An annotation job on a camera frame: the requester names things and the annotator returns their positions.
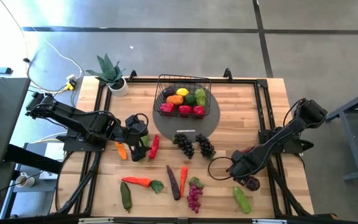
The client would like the red chili pepper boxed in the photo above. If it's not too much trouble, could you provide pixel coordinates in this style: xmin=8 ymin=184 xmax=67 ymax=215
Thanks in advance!
xmin=148 ymin=134 xmax=161 ymax=161

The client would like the green plant in white pot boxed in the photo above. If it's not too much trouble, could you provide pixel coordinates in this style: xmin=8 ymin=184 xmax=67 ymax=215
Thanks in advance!
xmin=85 ymin=52 xmax=130 ymax=98

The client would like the red bell pepper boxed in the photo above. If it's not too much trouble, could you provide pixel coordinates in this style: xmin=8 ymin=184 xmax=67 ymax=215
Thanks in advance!
xmin=159 ymin=103 xmax=175 ymax=116

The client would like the grey round woven placemat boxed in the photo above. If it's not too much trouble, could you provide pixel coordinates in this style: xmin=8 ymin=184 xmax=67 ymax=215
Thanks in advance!
xmin=152 ymin=83 xmax=221 ymax=144

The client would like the black wire basket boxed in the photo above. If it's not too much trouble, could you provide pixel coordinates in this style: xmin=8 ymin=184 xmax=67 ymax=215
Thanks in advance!
xmin=153 ymin=73 xmax=213 ymax=120

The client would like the dark green poblano pepper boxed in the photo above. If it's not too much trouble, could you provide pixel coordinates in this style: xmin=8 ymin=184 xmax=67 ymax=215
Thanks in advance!
xmin=119 ymin=181 xmax=133 ymax=213

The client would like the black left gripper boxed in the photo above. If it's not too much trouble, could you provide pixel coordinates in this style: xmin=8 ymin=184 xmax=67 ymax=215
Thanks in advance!
xmin=124 ymin=113 xmax=150 ymax=163

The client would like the orange bell pepper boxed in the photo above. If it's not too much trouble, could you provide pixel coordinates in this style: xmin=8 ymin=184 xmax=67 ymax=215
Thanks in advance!
xmin=166 ymin=95 xmax=185 ymax=106

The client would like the light green cucumber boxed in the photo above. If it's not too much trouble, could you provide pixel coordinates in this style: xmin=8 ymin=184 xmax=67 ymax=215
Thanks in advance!
xmin=232 ymin=185 xmax=253 ymax=215

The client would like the white floor cable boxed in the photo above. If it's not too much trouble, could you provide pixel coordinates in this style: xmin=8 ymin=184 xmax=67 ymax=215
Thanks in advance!
xmin=26 ymin=26 xmax=84 ymax=94

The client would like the black metal table frame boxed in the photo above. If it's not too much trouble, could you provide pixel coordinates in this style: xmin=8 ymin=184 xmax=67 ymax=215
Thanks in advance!
xmin=53 ymin=77 xmax=338 ymax=218

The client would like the white mug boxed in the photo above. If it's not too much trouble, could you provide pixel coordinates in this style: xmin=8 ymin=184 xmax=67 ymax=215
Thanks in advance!
xmin=14 ymin=171 xmax=36 ymax=189

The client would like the purple carrot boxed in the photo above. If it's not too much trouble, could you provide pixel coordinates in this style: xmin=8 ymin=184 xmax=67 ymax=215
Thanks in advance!
xmin=166 ymin=164 xmax=181 ymax=202

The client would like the pink grape bunch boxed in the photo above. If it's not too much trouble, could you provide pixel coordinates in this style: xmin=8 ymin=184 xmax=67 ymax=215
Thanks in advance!
xmin=186 ymin=176 xmax=205 ymax=215

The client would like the grey-blue table frame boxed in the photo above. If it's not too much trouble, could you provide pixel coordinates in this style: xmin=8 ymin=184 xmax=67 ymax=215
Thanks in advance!
xmin=323 ymin=84 xmax=358 ymax=184

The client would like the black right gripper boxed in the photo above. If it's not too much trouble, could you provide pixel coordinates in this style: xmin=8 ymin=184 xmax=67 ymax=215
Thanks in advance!
xmin=227 ymin=148 xmax=263 ymax=188

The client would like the white edge strip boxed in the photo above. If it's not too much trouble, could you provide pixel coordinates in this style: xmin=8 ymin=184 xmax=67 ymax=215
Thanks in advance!
xmin=252 ymin=218 xmax=288 ymax=224
xmin=78 ymin=217 xmax=115 ymax=224

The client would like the dark green cucumber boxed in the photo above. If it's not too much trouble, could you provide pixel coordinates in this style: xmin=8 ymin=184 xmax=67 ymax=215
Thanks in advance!
xmin=137 ymin=134 xmax=150 ymax=163

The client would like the orange carrot with green leaves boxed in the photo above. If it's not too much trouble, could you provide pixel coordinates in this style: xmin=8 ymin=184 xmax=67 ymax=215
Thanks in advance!
xmin=121 ymin=176 xmax=165 ymax=195

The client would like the white paper sheet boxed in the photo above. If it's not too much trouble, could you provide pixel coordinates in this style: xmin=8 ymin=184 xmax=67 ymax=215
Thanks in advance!
xmin=44 ymin=141 xmax=65 ymax=162

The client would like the dark purple grape bunch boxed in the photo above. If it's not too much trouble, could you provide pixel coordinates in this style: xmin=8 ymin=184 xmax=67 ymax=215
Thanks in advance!
xmin=172 ymin=133 xmax=196 ymax=160
xmin=195 ymin=133 xmax=216 ymax=161

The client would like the green lime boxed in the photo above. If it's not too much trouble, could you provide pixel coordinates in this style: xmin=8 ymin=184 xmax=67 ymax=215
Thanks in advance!
xmin=185 ymin=93 xmax=198 ymax=106

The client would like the purple plum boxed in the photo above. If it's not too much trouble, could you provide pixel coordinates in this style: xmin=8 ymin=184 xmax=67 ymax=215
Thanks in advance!
xmin=162 ymin=86 xmax=176 ymax=99
xmin=246 ymin=176 xmax=261 ymax=192

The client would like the black desk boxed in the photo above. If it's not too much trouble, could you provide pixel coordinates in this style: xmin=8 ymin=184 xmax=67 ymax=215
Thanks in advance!
xmin=0 ymin=77 xmax=64 ymax=200

